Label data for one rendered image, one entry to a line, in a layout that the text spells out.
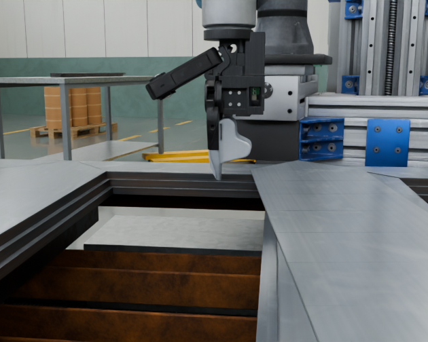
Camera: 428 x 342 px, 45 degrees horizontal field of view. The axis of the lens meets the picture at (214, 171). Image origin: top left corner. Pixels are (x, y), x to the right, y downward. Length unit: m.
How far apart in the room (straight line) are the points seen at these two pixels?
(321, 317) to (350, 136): 0.86
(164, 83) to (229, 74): 0.09
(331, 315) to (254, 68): 0.44
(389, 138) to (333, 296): 0.83
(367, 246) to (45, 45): 12.29
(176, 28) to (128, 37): 1.10
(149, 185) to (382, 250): 0.43
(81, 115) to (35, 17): 4.72
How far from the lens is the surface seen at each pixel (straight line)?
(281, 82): 1.07
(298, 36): 1.22
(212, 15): 0.72
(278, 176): 0.78
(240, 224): 1.12
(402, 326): 0.35
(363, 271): 0.43
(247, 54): 0.73
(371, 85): 1.29
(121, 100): 11.73
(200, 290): 0.75
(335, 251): 0.47
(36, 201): 0.66
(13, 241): 0.56
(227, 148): 0.74
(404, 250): 0.49
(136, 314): 0.64
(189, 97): 11.11
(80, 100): 8.50
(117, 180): 0.82
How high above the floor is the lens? 1.00
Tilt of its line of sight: 11 degrees down
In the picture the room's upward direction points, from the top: straight up
